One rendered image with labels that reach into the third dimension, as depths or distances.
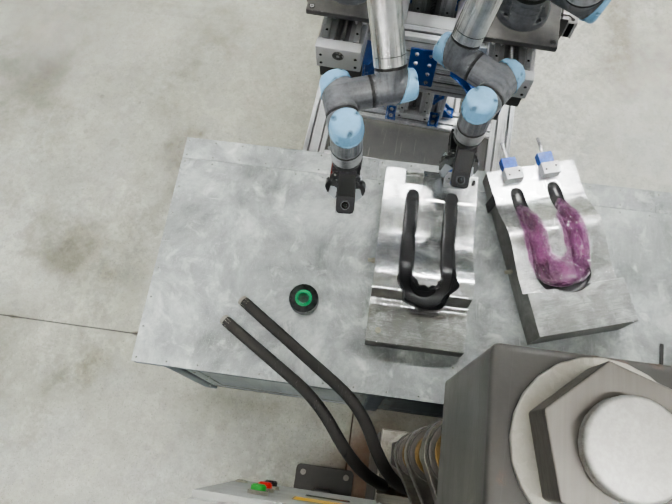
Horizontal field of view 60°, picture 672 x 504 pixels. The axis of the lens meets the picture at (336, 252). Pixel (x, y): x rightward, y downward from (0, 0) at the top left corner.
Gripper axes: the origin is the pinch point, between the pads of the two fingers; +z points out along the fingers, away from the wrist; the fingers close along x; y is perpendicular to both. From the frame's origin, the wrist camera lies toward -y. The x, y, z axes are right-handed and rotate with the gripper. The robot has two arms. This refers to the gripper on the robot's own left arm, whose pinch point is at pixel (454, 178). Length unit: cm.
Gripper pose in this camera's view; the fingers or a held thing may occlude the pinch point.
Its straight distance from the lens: 168.7
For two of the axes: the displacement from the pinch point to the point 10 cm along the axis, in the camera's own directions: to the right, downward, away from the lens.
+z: 0.2, 3.3, 9.4
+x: -9.9, -1.2, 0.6
